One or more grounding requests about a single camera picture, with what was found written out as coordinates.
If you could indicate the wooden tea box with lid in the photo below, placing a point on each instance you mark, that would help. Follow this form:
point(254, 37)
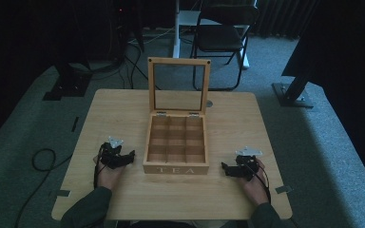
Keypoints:
point(176, 169)

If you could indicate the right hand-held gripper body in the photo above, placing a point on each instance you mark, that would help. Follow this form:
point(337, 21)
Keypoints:
point(247, 166)

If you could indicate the small silver disc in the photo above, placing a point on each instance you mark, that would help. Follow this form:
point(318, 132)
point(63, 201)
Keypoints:
point(209, 103)

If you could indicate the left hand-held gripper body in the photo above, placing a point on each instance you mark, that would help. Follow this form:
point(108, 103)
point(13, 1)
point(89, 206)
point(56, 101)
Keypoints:
point(112, 156)

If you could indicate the black tape strip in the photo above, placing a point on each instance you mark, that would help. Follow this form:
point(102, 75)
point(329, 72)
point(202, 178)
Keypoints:
point(75, 124)

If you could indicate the dark equipment rack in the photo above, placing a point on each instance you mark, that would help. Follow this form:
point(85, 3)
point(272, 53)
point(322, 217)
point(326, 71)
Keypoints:
point(123, 28)

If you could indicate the black stand base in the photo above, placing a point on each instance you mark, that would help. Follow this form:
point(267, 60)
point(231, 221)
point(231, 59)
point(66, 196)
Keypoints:
point(69, 85)

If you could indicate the person's left hand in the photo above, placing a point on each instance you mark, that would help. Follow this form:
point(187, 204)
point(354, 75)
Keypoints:
point(107, 178)

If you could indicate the person's right hand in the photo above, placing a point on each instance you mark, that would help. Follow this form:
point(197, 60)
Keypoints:
point(256, 190)

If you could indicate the dark curtain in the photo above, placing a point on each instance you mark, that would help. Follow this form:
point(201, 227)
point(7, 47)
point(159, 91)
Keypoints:
point(345, 63)

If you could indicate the black stand with base plate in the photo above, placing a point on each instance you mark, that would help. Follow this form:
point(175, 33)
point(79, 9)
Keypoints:
point(293, 95)

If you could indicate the black folding chair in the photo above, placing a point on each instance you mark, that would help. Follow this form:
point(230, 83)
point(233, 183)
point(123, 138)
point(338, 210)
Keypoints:
point(176, 31)
point(220, 38)

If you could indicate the grey tape piece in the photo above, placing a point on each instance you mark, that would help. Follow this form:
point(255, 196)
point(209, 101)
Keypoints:
point(63, 193)
point(283, 189)

